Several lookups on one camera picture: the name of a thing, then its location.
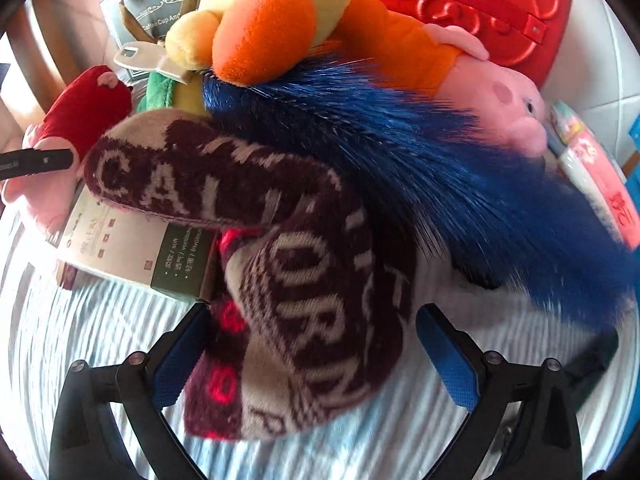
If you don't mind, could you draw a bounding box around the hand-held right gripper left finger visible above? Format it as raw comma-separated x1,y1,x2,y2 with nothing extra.
48,302,211,480

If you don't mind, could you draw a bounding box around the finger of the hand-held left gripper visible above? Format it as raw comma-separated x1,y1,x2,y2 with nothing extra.
0,147,74,181

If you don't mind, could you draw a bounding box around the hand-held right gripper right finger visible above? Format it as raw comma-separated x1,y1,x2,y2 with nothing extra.
416,303,583,480

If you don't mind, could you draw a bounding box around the pink pig plush red dress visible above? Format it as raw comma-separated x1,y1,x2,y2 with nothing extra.
0,65,133,233

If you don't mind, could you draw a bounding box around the maroon lettered knit scarf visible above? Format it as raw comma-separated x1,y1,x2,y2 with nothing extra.
82,110,418,443

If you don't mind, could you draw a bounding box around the blue plastic crate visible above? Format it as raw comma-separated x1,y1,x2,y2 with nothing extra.
622,110,640,191

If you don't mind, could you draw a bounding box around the white box green end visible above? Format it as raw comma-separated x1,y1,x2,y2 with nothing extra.
47,180,223,306

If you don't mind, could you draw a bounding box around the brown wooden furniture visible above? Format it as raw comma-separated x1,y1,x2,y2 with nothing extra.
7,0,66,91

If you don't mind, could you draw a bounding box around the green plush toy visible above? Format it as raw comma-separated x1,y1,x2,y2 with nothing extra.
137,71,211,118

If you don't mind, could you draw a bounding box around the black gift bag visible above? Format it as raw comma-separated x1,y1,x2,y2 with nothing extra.
99,0,211,86

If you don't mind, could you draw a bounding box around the blue faux fur collar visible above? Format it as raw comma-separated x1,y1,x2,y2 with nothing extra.
200,57,640,341

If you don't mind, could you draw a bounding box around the pink tissue pack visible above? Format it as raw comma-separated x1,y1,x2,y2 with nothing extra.
557,132,640,251

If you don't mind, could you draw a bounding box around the yellow duck plush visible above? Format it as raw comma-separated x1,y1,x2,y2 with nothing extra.
165,0,353,86

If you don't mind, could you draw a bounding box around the pastel small tissue pack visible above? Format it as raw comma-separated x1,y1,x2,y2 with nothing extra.
547,100,586,148

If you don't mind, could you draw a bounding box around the pink pig plush orange dress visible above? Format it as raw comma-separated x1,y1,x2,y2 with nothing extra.
320,0,548,158

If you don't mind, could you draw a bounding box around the red hard-shell suitcase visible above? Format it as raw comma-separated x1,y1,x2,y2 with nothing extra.
350,0,573,86

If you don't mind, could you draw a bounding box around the white plastic handle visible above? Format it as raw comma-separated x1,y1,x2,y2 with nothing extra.
112,42,193,83

